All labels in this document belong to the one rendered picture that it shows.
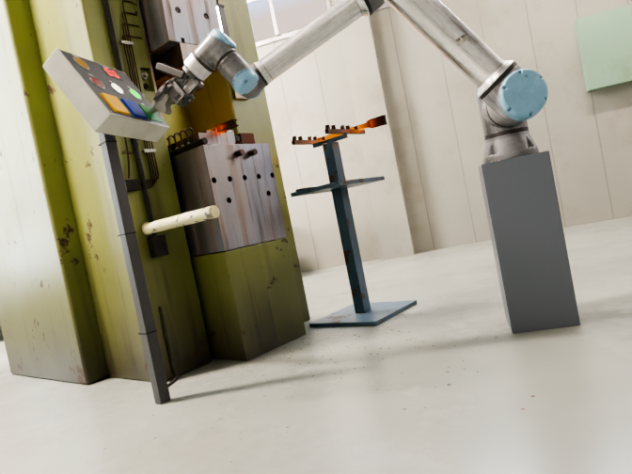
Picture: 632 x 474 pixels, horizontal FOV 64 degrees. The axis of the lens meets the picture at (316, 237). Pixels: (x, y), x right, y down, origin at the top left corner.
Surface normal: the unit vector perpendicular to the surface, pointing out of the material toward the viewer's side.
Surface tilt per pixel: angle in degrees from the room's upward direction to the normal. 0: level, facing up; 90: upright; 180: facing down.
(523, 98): 94
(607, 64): 90
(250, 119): 90
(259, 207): 90
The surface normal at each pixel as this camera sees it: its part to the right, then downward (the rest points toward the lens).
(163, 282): 0.75, -0.12
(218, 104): -0.63, 0.15
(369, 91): -0.26, 0.08
